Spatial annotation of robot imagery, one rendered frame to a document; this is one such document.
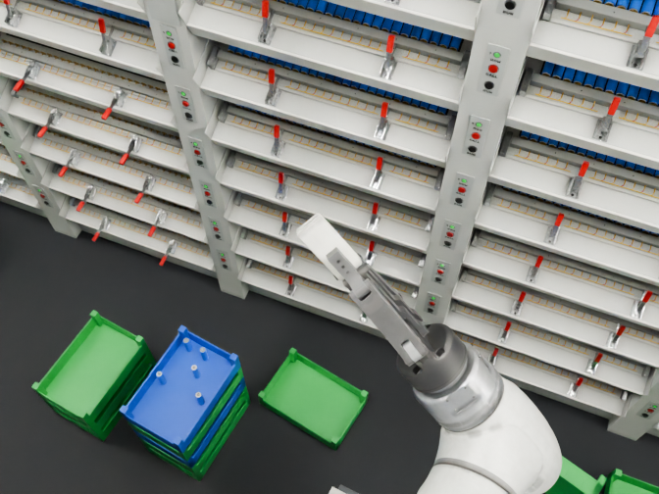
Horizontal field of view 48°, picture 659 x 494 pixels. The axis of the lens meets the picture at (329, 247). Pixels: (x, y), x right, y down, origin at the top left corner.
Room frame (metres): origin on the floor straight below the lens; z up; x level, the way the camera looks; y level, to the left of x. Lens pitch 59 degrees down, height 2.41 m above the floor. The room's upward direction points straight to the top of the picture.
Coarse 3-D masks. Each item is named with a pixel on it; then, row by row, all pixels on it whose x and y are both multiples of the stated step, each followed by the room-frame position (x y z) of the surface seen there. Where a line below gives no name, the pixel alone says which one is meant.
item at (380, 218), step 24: (240, 168) 1.26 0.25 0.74; (264, 168) 1.25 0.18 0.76; (288, 168) 1.24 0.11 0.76; (264, 192) 1.19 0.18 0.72; (288, 192) 1.18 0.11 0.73; (312, 192) 1.18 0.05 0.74; (336, 192) 1.17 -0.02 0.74; (360, 192) 1.15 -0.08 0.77; (336, 216) 1.11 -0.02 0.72; (360, 216) 1.11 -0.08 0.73; (384, 216) 1.10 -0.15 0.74; (408, 216) 1.10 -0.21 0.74; (432, 216) 1.08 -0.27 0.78; (408, 240) 1.04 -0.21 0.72
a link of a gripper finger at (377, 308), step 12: (372, 288) 0.35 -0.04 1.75; (360, 300) 0.34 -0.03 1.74; (372, 300) 0.34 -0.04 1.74; (384, 300) 0.34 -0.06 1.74; (372, 312) 0.33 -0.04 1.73; (384, 312) 0.33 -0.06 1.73; (396, 312) 0.34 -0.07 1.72; (384, 324) 0.32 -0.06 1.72; (396, 324) 0.32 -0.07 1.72; (384, 336) 0.31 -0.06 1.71; (396, 336) 0.31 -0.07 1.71; (408, 336) 0.31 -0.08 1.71; (396, 348) 0.30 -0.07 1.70; (420, 348) 0.30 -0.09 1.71; (408, 360) 0.29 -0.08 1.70
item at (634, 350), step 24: (456, 288) 0.99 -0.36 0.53; (480, 288) 0.99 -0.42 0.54; (504, 288) 0.98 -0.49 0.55; (504, 312) 0.92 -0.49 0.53; (528, 312) 0.92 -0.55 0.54; (552, 312) 0.91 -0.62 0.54; (576, 312) 0.91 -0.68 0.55; (576, 336) 0.85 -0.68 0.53; (600, 336) 0.84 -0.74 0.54; (624, 336) 0.84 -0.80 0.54; (648, 336) 0.83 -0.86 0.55; (648, 360) 0.78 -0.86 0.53
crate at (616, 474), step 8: (616, 472) 0.59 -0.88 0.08; (608, 480) 0.58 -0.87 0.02; (616, 480) 0.58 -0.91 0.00; (624, 480) 0.58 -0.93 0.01; (632, 480) 0.58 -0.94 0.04; (640, 480) 0.57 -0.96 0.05; (608, 488) 0.55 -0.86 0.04; (616, 488) 0.56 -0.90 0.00; (624, 488) 0.56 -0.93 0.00; (632, 488) 0.56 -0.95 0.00; (640, 488) 0.56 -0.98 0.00; (648, 488) 0.56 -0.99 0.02; (656, 488) 0.55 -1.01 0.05
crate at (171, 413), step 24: (192, 336) 0.92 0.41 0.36; (168, 360) 0.86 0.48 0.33; (192, 360) 0.86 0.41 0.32; (216, 360) 0.86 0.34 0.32; (144, 384) 0.77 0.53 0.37; (168, 384) 0.78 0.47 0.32; (192, 384) 0.78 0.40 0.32; (216, 384) 0.78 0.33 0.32; (144, 408) 0.71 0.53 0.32; (168, 408) 0.71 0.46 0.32; (192, 408) 0.71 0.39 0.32; (168, 432) 0.64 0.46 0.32; (192, 432) 0.63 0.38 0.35
